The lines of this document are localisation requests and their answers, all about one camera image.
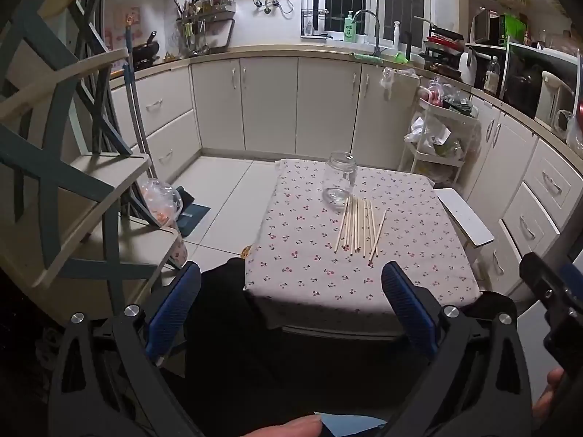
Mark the black wok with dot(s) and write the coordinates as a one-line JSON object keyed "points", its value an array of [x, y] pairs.
{"points": [[146, 50]]}

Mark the clear bag of orange items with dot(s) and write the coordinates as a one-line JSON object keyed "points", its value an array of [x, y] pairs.
{"points": [[159, 200]]}

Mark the stack of pans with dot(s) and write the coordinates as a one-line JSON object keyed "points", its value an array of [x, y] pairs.
{"points": [[439, 45]]}

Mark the chrome kitchen faucet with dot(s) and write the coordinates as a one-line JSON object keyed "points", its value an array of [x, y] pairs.
{"points": [[377, 36]]}

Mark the microwave oven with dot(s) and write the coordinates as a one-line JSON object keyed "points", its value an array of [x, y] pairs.
{"points": [[485, 27]]}

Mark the floral print bin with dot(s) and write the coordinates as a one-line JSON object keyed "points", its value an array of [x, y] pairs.
{"points": [[180, 250]]}

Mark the green box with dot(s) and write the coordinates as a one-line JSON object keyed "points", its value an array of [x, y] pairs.
{"points": [[514, 29]]}

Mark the clear glass jar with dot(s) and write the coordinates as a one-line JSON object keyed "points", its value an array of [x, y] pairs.
{"points": [[339, 177]]}

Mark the bunch of wooden chopsticks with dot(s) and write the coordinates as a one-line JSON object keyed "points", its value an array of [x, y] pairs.
{"points": [[357, 223]]}

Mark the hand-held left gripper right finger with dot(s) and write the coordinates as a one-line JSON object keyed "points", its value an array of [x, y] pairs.
{"points": [[410, 309]]}

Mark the green cloth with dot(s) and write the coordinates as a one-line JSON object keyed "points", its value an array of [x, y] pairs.
{"points": [[366, 56]]}

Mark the person's right hand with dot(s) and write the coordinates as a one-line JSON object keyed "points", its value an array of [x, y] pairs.
{"points": [[549, 396]]}

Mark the white rolling cart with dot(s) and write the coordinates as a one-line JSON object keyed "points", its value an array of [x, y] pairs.
{"points": [[437, 160]]}

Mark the white spray bottle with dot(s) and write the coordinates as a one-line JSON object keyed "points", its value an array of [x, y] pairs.
{"points": [[397, 36]]}

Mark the person's left hand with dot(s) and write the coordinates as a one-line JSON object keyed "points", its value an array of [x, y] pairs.
{"points": [[296, 428]]}

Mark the clear hanging trash bag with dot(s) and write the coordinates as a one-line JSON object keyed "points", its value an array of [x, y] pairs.
{"points": [[396, 82]]}

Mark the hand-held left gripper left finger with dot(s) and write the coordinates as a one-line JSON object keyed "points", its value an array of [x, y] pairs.
{"points": [[175, 309]]}

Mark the red wall posters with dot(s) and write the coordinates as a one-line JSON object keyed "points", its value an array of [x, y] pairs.
{"points": [[120, 27]]}

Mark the white plastic bag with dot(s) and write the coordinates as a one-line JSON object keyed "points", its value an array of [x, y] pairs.
{"points": [[426, 132]]}

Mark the white counter shelf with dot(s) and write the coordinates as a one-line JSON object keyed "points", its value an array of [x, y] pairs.
{"points": [[524, 48]]}

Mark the clear oil bottle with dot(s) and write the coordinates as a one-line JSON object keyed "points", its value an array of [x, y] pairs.
{"points": [[492, 79]]}

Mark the black wall spice rack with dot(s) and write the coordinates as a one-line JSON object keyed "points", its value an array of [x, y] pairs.
{"points": [[205, 13]]}

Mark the white jug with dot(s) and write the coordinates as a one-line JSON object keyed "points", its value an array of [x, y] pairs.
{"points": [[467, 68]]}

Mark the dark blue floor mat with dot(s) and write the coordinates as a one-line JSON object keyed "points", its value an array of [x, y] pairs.
{"points": [[196, 214]]}

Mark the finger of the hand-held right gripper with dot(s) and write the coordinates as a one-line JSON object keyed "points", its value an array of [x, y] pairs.
{"points": [[542, 277], [575, 280]]}

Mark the small white stool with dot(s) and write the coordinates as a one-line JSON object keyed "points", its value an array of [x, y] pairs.
{"points": [[464, 218]]}

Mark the cherry print tablecloth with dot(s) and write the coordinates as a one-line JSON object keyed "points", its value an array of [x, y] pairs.
{"points": [[309, 246]]}

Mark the green soap bottle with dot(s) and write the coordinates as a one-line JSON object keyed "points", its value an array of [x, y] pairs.
{"points": [[350, 32]]}

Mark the black cooking pot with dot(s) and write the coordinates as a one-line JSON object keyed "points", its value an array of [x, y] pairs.
{"points": [[521, 82]]}

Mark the crumpled clear plastic bag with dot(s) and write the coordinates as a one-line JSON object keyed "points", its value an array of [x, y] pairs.
{"points": [[567, 127]]}

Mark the white electric water boiler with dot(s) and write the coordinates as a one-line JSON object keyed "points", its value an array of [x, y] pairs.
{"points": [[551, 100]]}

